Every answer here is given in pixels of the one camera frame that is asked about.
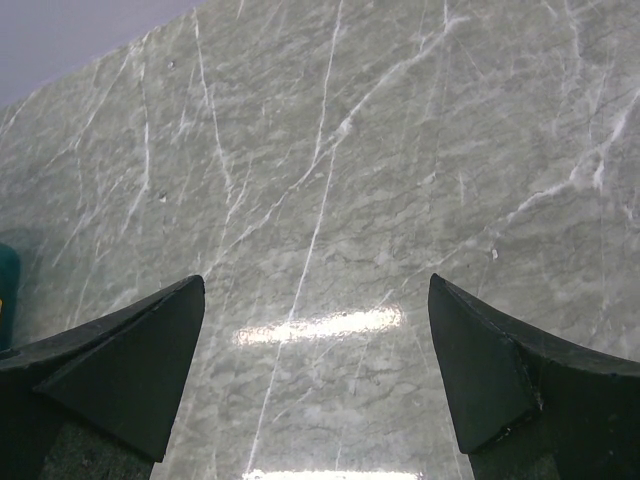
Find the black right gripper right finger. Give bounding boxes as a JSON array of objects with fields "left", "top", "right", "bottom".
[{"left": 428, "top": 274, "right": 639, "bottom": 479}]

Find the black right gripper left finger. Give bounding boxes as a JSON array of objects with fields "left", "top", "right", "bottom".
[{"left": 1, "top": 275, "right": 205, "bottom": 479}]

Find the teal plastic laundry bin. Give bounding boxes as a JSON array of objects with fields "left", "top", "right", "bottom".
[{"left": 0, "top": 243, "right": 21, "bottom": 350}]

